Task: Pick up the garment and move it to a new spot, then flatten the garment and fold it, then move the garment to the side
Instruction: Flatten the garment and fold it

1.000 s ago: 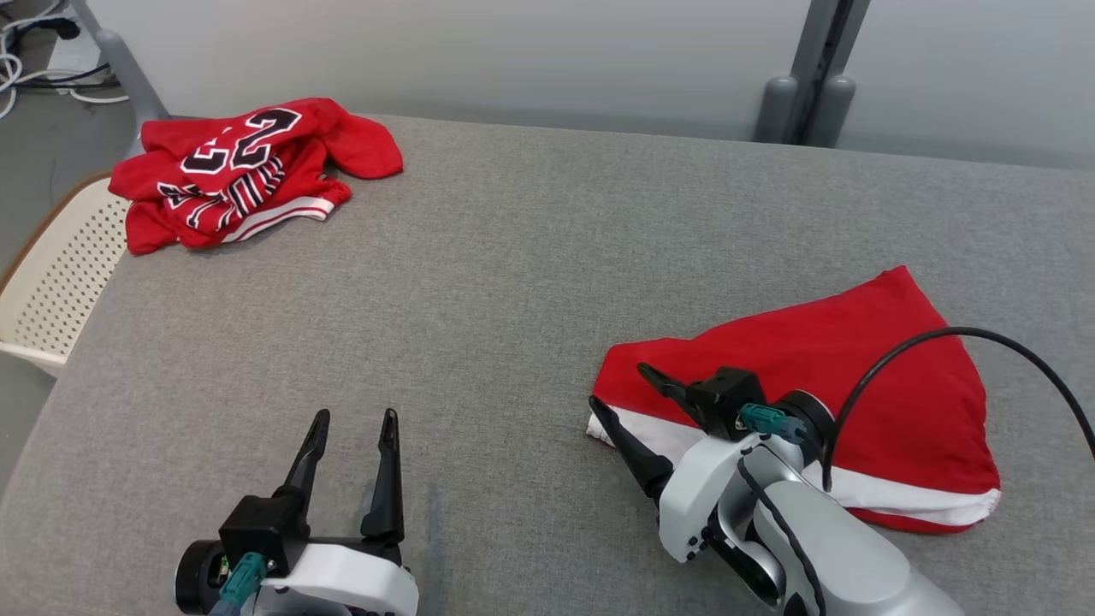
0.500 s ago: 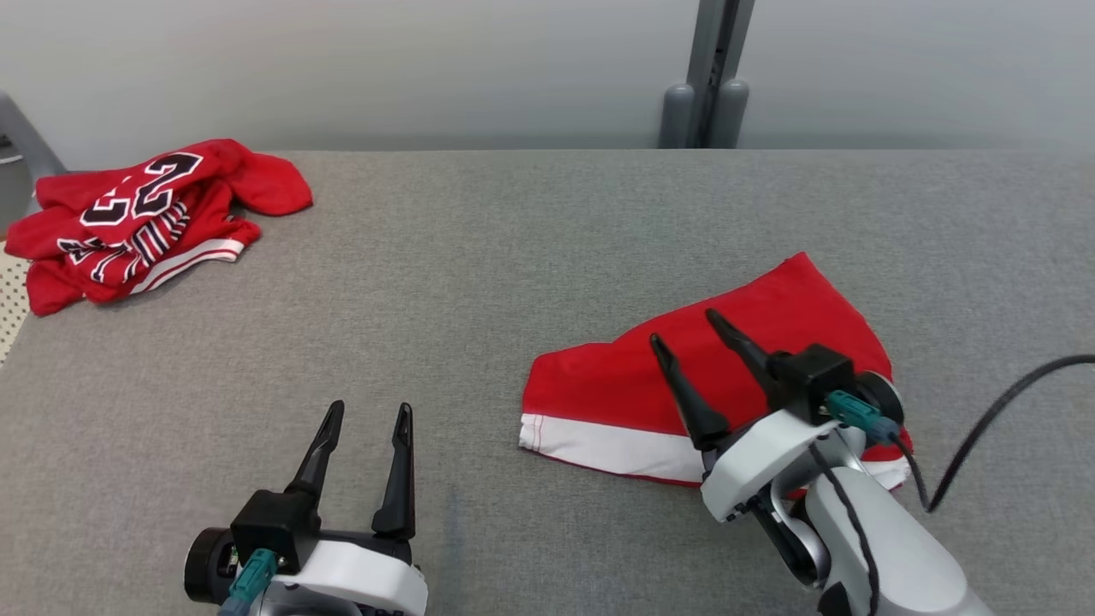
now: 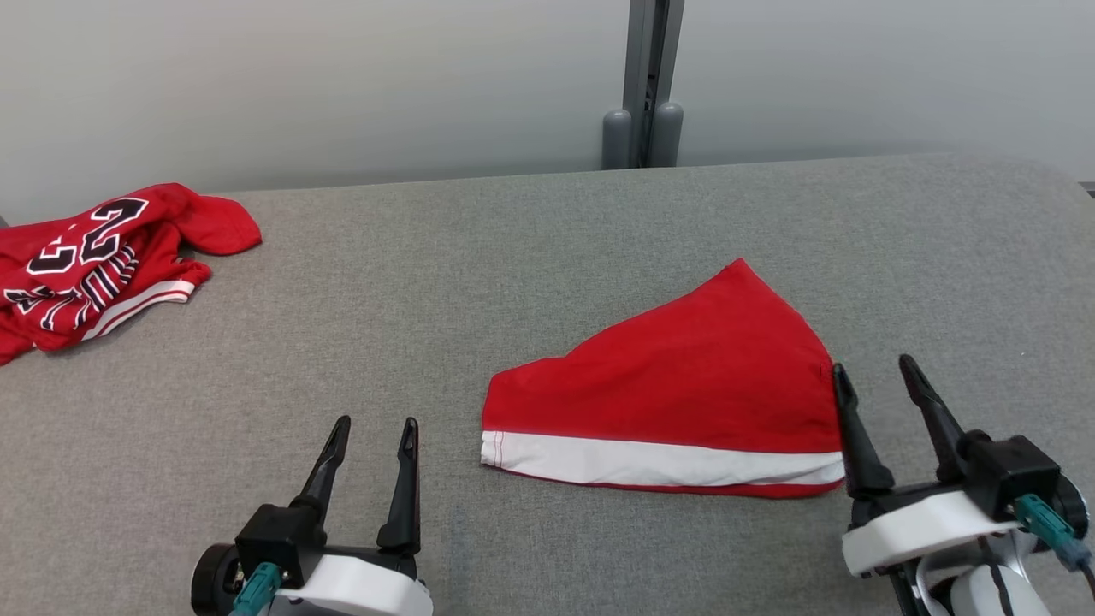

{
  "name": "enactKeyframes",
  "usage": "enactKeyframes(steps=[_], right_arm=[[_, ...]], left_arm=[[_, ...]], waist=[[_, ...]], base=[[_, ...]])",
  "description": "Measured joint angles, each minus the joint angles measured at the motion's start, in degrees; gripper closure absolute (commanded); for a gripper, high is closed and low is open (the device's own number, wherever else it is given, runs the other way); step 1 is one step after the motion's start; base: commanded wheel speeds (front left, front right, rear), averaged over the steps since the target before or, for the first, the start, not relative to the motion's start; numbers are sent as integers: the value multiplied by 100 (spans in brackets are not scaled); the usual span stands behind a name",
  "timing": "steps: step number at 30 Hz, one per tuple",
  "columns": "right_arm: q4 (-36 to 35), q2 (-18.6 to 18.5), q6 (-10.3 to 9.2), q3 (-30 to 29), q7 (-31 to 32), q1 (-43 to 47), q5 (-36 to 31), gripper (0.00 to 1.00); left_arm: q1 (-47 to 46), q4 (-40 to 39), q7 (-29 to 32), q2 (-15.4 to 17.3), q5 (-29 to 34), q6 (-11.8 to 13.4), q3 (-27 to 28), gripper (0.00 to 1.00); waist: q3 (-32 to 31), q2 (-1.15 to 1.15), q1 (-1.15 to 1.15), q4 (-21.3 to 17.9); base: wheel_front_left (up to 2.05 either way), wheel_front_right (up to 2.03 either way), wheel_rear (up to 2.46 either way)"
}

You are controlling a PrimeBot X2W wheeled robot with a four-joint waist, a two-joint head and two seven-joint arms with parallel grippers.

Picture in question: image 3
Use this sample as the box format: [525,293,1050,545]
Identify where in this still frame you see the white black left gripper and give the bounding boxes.
[190,416,434,616]

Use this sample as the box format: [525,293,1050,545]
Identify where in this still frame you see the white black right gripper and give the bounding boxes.
[832,354,1092,578]

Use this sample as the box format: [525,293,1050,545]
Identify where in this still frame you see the red shorts with white stripe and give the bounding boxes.
[481,258,848,500]

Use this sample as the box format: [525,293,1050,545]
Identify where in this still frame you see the red basketball jersey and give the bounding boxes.
[0,182,263,367]

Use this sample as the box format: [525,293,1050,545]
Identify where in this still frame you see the teal left camera connector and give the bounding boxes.
[229,562,285,616]

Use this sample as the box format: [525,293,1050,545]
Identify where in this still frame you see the teal camera connector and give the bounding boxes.
[1014,494,1093,572]
[229,562,285,616]

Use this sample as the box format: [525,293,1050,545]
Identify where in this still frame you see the teal right camera connector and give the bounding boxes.
[1014,494,1093,572]

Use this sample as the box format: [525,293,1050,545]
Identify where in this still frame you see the grey rounded post cap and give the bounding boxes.
[652,103,684,168]
[601,109,634,170]

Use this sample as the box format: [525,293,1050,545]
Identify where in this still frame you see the grey partition post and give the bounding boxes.
[623,0,685,169]

